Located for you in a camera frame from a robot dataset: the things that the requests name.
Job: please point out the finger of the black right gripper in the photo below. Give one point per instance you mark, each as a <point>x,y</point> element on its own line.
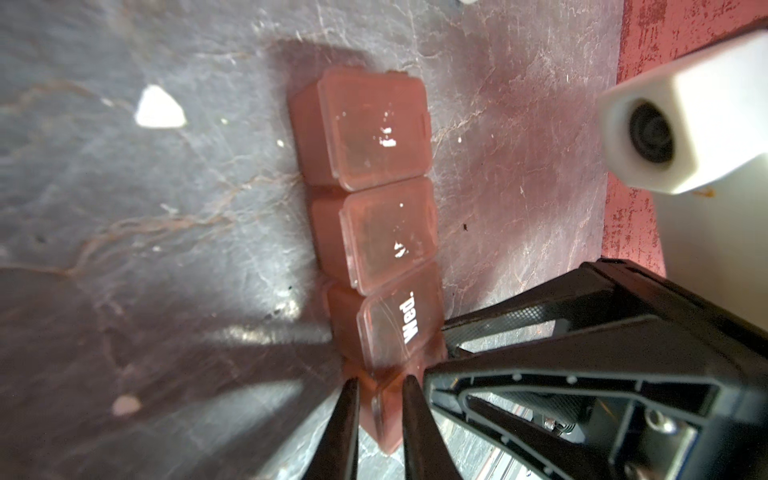
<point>526,399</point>
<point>571,301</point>

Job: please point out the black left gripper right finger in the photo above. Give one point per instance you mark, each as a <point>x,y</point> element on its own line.
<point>425,453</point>

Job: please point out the red weekly pill organizer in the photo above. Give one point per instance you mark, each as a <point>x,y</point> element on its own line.
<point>363,143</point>

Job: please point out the white pill on table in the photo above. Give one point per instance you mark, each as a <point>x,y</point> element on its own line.
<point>156,109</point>
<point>126,405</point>

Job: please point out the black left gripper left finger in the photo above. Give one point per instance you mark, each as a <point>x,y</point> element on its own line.
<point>336,456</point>

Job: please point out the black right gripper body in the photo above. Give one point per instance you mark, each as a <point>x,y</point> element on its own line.
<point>696,376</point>

